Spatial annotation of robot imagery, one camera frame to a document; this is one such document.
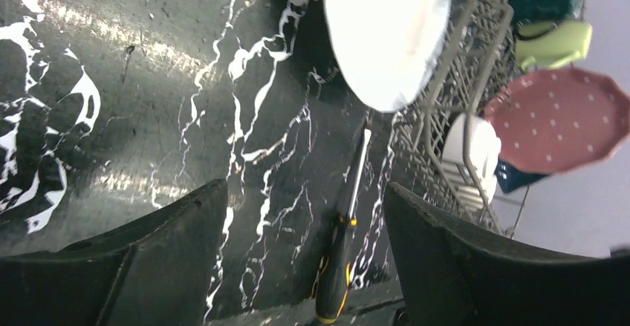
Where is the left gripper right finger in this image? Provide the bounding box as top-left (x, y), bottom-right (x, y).
top-left (383, 183), bottom-right (629, 325)

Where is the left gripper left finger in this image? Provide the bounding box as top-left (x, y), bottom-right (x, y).
top-left (1, 179), bottom-right (228, 325)

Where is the blue shell shaped plate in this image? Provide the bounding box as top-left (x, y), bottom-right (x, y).
top-left (495, 159), bottom-right (548, 194)

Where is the white bowl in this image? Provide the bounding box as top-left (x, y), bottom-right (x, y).
top-left (441, 113), bottom-right (501, 212)

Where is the pink dotted scalloped plate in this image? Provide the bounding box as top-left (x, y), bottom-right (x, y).
top-left (484, 68), bottom-right (629, 175)

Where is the light green mug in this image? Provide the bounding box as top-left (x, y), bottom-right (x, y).
top-left (515, 19), bottom-right (593, 71)

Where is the white plate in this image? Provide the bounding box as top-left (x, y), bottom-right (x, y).
top-left (324, 0), bottom-right (452, 113)

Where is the yellow black screwdriver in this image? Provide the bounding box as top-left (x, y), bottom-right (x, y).
top-left (312, 128), bottom-right (372, 325)

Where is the grey wire dish rack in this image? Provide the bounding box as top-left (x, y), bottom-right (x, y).
top-left (394, 0), bottom-right (521, 236)

